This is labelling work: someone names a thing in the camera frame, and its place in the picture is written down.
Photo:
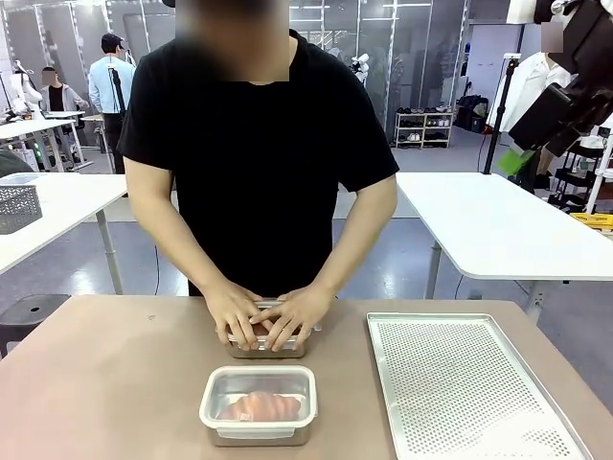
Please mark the black green-tipped right gripper finger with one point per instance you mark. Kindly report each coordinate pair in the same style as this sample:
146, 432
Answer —
541, 117
582, 117

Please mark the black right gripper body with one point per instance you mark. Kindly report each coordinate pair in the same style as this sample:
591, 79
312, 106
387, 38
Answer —
591, 33

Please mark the translucent white clip lid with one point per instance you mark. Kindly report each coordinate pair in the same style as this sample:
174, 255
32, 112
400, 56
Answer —
211, 383
309, 330

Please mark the golden brown croissant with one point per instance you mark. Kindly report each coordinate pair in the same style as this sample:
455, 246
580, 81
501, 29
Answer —
261, 330
261, 407

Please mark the rectangular stainless steel container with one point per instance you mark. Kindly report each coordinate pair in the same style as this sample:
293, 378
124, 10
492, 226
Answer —
258, 433
268, 352

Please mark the person's right forearm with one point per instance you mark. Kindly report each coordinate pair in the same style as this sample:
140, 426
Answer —
182, 244

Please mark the person's left forearm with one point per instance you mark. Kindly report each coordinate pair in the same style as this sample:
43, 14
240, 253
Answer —
359, 239

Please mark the person's left hand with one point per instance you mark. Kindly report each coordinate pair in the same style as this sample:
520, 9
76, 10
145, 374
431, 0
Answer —
301, 316

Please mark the person's right hand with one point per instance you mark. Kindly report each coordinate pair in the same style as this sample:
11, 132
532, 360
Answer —
234, 316

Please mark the person in white coat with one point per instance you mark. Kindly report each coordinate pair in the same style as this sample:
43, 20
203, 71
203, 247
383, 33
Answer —
529, 81

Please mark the black light stand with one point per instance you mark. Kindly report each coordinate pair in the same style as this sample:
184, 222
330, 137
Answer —
500, 115

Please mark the yellow plastic crate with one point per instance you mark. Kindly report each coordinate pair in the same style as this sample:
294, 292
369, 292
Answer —
594, 221

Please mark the white table with rounded corner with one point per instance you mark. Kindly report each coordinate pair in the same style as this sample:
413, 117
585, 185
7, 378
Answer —
503, 225

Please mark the white shoe rack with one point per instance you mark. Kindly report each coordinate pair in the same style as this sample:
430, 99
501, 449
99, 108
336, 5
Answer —
424, 128

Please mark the person in black t-shirt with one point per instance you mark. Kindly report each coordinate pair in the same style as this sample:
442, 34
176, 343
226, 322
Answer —
258, 167

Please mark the perforated steel baking tray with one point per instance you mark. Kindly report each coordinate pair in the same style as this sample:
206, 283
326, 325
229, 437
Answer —
469, 397

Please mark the man in light blue shirt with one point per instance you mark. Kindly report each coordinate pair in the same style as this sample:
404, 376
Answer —
107, 86

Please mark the white table with grey leg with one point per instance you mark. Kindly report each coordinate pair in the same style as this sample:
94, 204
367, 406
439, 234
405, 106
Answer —
72, 206

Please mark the seated person in grey jacket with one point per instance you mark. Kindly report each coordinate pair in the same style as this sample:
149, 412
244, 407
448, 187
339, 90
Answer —
60, 96

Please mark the white background desk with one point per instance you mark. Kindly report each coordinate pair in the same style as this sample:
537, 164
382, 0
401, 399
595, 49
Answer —
43, 136

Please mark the white humanoid robot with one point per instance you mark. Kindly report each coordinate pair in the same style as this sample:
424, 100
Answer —
21, 93

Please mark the grey perforated basket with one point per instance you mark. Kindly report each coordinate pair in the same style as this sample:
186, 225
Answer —
16, 208

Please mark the black round stool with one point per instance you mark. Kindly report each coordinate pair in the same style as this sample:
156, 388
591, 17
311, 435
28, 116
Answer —
29, 316

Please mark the black camera tripod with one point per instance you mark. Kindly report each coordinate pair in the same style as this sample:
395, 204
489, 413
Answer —
117, 91

